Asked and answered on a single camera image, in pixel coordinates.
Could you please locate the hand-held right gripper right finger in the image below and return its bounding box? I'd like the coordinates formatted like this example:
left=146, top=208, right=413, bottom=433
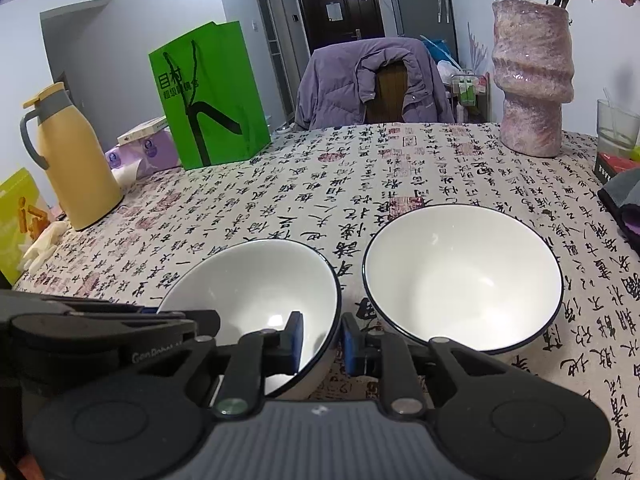
left=339, top=313, right=501, bottom=420

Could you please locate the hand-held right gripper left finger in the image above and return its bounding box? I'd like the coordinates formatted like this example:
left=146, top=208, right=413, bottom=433
left=141, top=311, right=305, bottom=419

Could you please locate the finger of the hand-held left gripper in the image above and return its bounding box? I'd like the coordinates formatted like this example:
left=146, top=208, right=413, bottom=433
left=11, top=309, right=222, bottom=344

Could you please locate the white bowl with dark rim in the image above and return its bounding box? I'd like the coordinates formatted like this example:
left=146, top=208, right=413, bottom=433
left=362, top=204, right=563, bottom=357
left=157, top=240, right=342, bottom=397

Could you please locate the white rubber glove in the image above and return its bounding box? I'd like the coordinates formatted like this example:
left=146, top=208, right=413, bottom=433
left=20, top=220, right=68, bottom=276

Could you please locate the yellow-green snack box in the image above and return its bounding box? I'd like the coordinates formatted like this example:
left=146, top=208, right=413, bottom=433
left=0, top=167, right=53, bottom=286

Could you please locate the calligraphy printed tablecloth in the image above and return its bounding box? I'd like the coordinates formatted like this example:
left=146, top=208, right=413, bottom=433
left=15, top=122, right=640, bottom=480

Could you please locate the yellow thermos jug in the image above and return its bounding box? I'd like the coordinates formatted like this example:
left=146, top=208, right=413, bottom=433
left=20, top=82, right=125, bottom=232

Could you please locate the purple tissue pack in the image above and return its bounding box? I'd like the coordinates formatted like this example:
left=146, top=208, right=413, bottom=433
left=104, top=127, right=182, bottom=181

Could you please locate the flat white box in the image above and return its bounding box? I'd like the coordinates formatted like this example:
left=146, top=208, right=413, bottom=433
left=117, top=116, right=168, bottom=146

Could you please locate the green paper bag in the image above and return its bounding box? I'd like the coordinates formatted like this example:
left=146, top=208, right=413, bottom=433
left=148, top=21, right=272, bottom=171

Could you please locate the purple puffer jacket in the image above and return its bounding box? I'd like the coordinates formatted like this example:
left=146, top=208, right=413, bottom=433
left=295, top=36, right=456, bottom=131

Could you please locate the wooden chair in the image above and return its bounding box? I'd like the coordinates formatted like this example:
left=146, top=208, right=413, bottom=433
left=375, top=62, right=416, bottom=124

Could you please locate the storage rack with bottles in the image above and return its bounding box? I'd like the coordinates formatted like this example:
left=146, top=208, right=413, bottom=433
left=450, top=72, right=493, bottom=124

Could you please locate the dark brown door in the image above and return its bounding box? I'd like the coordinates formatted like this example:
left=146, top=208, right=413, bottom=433
left=294, top=0, right=386, bottom=56

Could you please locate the grey and purple cloth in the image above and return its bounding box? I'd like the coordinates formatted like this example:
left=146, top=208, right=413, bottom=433
left=597, top=165, right=640, bottom=256

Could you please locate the blue plastic bag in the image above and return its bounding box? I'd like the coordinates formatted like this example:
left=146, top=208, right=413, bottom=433
left=420, top=35, right=453, bottom=66

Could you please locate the red box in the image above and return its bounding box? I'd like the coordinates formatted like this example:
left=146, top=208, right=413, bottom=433
left=594, top=152, right=640, bottom=187

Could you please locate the pink ceramic vase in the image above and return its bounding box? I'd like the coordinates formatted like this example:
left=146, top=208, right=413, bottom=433
left=491, top=0, right=575, bottom=158

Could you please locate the clear drinking glass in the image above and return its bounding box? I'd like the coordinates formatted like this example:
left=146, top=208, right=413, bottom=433
left=596, top=87, right=640, bottom=161

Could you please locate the grey refrigerator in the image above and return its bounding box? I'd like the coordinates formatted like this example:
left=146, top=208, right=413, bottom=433
left=385, top=0, right=458, bottom=41

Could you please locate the purple wall decoration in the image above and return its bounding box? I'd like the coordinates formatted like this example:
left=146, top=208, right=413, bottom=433
left=467, top=22, right=489, bottom=69

